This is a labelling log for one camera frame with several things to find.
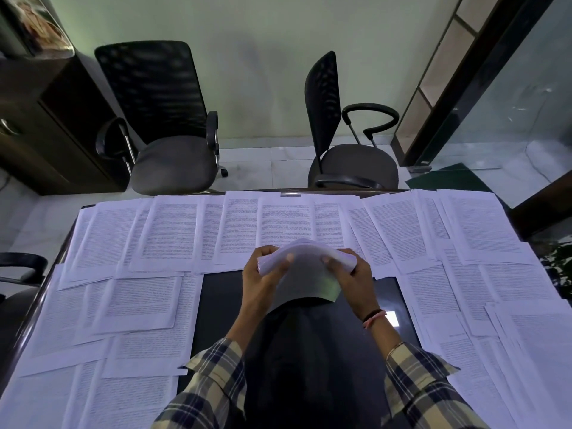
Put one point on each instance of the person's right forearm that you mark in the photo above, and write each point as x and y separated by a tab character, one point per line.
415	379

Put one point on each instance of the person's left thumb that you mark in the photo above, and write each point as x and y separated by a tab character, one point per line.
280	265

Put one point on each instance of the framed picture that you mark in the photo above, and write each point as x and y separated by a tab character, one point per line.
35	22

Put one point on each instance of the bundle of white papers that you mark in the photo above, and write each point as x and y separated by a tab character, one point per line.
308	272

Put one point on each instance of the person's left forearm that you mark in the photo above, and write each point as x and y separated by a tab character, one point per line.
214	379

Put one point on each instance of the dark wooden door frame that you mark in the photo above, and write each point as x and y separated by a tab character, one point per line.
464	80

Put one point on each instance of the person's left hand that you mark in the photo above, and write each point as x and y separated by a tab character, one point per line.
257	288

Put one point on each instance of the glass door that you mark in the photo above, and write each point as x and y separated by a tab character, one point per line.
518	93

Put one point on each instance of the person's right thumb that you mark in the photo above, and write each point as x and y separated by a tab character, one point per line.
333	264

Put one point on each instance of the person's right hand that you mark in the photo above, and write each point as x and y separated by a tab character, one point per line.
357	294

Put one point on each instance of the black armrest office chair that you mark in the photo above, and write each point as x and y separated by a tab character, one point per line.
22	263

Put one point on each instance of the dark wooden cabinet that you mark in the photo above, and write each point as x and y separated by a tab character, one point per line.
58	125

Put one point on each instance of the black mesh office chair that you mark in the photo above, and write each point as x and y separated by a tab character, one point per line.
339	160
156	111

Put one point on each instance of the pink thread wristband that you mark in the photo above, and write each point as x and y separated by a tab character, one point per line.
374	318

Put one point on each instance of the spread of printed paper sheets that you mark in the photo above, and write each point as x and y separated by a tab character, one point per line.
147	245

